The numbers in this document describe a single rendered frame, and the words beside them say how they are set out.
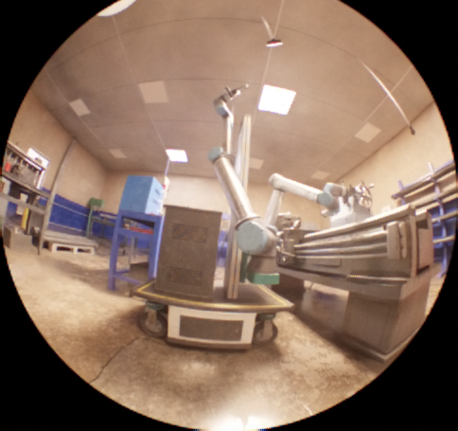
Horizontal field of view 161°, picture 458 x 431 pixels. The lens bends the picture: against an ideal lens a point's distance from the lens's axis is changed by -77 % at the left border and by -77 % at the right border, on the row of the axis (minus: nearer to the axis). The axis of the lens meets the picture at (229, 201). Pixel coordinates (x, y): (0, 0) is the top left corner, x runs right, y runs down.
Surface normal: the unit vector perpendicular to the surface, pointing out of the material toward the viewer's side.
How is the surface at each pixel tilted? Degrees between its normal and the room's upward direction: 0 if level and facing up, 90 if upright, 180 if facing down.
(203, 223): 90
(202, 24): 180
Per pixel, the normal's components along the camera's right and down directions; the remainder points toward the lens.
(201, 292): 0.11, -0.29
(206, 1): -0.10, 0.95
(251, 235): -0.43, -0.24
